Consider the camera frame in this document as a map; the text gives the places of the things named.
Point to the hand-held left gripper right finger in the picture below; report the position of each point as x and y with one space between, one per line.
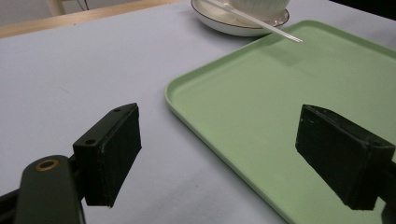
339 152

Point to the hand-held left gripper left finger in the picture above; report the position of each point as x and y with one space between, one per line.
107 155

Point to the green plastic tray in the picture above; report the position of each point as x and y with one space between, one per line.
280 124

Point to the white chopstick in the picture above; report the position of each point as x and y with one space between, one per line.
261 24

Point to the white ribbed cup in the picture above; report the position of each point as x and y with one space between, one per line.
258 7

